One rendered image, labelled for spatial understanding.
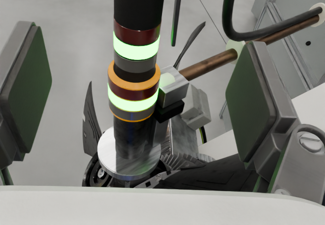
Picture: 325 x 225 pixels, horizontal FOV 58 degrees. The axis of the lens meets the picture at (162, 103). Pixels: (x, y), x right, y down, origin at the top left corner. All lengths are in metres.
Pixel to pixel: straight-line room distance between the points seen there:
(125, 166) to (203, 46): 2.73
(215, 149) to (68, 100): 1.73
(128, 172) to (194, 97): 0.52
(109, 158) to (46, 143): 1.83
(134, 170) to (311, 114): 0.47
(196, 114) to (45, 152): 1.46
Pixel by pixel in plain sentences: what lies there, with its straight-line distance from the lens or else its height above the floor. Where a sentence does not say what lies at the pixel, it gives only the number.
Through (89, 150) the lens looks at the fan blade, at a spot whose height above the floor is 0.99.
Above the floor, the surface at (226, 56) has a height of 1.54.
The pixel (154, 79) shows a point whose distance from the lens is 0.24.
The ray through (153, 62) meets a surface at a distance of 0.22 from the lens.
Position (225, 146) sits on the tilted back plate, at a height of 1.13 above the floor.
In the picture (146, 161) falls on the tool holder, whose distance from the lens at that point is 0.32.
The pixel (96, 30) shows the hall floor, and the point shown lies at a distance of 3.04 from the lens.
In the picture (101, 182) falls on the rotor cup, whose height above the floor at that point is 1.23.
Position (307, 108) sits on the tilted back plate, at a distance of 0.71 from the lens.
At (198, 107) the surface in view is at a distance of 0.79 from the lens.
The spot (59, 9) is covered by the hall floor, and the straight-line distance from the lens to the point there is 3.39.
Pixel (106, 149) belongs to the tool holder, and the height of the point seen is 1.46.
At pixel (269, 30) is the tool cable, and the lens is 0.37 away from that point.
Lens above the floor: 1.73
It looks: 48 degrees down
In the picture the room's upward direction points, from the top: 10 degrees clockwise
